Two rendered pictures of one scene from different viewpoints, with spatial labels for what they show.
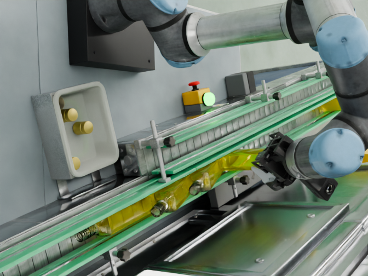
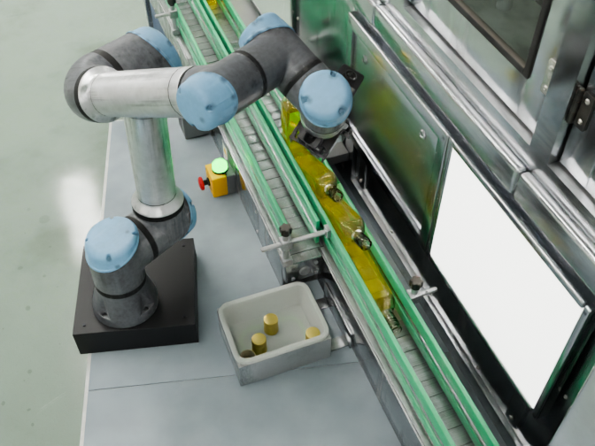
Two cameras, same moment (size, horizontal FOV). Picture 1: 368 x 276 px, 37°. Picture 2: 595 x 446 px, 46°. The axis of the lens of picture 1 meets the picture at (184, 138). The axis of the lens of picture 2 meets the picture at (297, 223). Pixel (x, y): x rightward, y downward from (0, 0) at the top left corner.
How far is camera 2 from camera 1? 0.30 m
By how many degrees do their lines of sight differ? 11
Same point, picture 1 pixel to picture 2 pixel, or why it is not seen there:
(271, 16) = (142, 127)
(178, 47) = (175, 223)
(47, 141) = (289, 365)
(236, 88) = not seen: hidden behind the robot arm
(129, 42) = (166, 272)
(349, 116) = (284, 82)
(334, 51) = (221, 114)
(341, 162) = (338, 98)
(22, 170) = (322, 390)
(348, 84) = (252, 92)
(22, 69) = (212, 397)
